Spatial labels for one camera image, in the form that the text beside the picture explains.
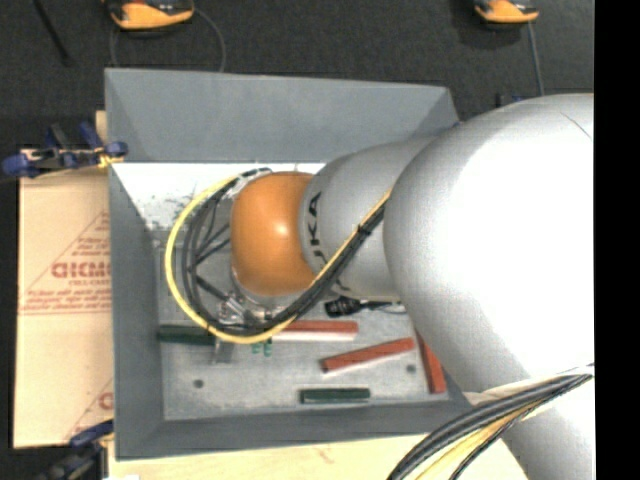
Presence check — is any grey metal bin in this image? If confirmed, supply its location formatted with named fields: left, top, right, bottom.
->
left=103, top=67, right=472, bottom=459

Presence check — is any brown cardboard board red print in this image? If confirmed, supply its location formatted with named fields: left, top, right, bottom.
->
left=12, top=166, right=116, bottom=450

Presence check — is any red-brown flat block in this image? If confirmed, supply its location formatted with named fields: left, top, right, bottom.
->
left=319, top=337, right=417, bottom=374
left=414, top=329, right=448, bottom=396
left=277, top=319, right=360, bottom=343

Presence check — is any black cylinder on white bracket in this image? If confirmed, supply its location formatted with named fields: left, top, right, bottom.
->
left=324, top=297, right=407, bottom=318

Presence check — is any dark green flat block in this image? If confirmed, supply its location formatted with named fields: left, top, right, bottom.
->
left=156, top=323, right=217, bottom=346
left=298, top=387, right=372, bottom=405

